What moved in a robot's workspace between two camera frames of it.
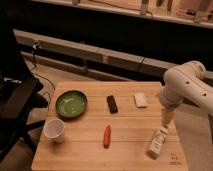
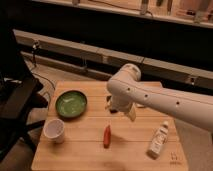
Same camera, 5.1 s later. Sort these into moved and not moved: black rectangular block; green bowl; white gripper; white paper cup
Moved: white gripper
Not moved: green bowl; black rectangular block; white paper cup
